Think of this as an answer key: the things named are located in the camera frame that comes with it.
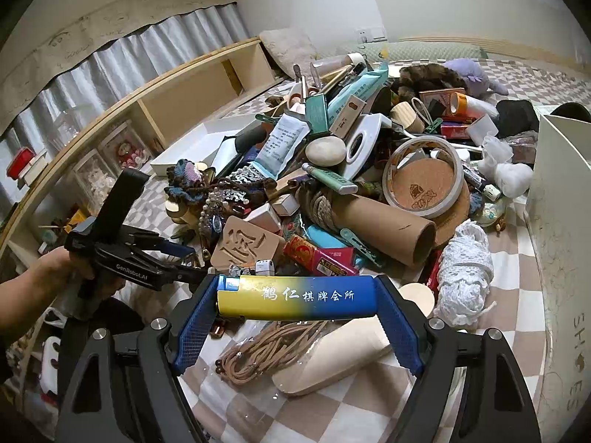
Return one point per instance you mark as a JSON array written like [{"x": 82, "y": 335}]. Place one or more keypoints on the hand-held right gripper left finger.
[{"x": 196, "y": 327}]

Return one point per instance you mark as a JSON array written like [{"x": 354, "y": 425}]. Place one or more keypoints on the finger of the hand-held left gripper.
[
  {"x": 180, "y": 276},
  {"x": 161, "y": 243}
]

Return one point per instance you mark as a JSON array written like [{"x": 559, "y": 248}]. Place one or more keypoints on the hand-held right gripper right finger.
[{"x": 402, "y": 327}]

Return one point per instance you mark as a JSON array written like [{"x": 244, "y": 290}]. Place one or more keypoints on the yellow and blue lighter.
[{"x": 295, "y": 297}]

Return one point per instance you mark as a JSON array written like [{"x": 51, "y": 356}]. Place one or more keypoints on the white cardboard box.
[{"x": 558, "y": 263}]

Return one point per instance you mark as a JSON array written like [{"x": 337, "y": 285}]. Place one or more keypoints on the person's left hand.
[{"x": 57, "y": 272}]

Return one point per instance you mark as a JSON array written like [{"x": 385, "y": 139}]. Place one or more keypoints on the small pale wooden piece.
[{"x": 418, "y": 299}]

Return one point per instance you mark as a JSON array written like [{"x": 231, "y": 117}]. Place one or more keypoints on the clear storage jar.
[
  {"x": 92, "y": 180},
  {"x": 124, "y": 147}
]

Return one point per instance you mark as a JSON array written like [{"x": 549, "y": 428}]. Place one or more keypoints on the pearl bead ornament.
[{"x": 217, "y": 212}]

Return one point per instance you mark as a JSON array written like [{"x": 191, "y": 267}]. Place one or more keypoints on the blue and brown crochet piece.
[{"x": 184, "y": 180}]

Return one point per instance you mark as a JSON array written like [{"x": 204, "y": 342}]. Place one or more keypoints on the clear lighter with printed figure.
[{"x": 247, "y": 268}]

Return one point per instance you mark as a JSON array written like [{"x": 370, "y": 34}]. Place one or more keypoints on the carved wooden block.
[{"x": 247, "y": 247}]

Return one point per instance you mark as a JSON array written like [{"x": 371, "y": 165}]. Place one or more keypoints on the oval wooden board in bag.
[{"x": 332, "y": 360}]

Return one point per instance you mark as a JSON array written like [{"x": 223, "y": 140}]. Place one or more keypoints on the white lace ribbon roll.
[{"x": 461, "y": 272}]

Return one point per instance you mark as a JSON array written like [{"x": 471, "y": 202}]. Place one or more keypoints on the green plastic clip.
[{"x": 364, "y": 247}]

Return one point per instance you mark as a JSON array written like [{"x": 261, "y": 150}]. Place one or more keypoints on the white shallow tray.
[{"x": 189, "y": 147}]

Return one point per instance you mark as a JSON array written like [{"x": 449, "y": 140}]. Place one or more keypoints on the small white carton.
[{"x": 263, "y": 219}]

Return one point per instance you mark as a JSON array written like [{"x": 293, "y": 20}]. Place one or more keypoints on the brown cardboard tube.
[{"x": 383, "y": 226}]

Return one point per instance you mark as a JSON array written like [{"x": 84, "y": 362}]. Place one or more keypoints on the silver ornate hairpiece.
[{"x": 247, "y": 180}]

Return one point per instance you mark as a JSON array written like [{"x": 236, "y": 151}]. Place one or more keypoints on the red printed packet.
[{"x": 318, "y": 254}]

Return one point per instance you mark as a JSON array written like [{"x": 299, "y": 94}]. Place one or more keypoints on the round cork coaster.
[
  {"x": 425, "y": 182},
  {"x": 457, "y": 224}
]

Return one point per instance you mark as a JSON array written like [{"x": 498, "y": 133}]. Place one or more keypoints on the red box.
[{"x": 21, "y": 162}]

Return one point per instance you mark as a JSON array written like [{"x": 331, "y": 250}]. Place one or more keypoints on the wooden bedside shelf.
[{"x": 161, "y": 101}]

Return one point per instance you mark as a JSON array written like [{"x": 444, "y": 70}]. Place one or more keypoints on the white medicine sachet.
[{"x": 281, "y": 140}]

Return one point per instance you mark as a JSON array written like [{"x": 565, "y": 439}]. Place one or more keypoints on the grey curtain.
[{"x": 115, "y": 78}]

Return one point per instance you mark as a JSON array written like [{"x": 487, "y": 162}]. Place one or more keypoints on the white tape roll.
[{"x": 392, "y": 166}]

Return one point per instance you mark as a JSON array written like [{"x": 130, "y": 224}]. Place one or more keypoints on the pale green pen tube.
[{"x": 330, "y": 177}]

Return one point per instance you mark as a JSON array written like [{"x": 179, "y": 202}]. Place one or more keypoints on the beige pebble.
[{"x": 325, "y": 152}]

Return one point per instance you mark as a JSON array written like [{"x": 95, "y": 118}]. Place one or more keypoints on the white plastic bag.
[{"x": 505, "y": 170}]

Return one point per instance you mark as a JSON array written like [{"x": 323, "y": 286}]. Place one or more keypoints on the white tape dispenser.
[{"x": 374, "y": 129}]

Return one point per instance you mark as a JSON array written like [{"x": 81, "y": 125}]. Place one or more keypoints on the dark green card box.
[{"x": 317, "y": 113}]

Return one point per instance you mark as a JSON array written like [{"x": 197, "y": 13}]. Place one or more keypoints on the wooden cylinder cap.
[{"x": 406, "y": 117}]

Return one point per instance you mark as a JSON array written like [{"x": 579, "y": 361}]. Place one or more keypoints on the orange tape roll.
[{"x": 459, "y": 104}]

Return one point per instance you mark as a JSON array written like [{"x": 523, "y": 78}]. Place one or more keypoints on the long teal package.
[{"x": 355, "y": 97}]

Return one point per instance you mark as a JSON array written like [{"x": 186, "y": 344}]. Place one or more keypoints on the beige pillow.
[{"x": 295, "y": 48}]

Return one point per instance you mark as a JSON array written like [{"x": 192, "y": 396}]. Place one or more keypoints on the black cloth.
[{"x": 517, "y": 117}]

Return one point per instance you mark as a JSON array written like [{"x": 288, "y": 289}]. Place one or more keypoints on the brown fur piece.
[{"x": 429, "y": 78}]

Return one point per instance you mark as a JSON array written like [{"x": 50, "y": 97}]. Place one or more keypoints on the purple plush toy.
[{"x": 471, "y": 76}]

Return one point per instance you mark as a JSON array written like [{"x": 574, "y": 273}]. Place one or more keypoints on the white wall socket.
[{"x": 369, "y": 34}]

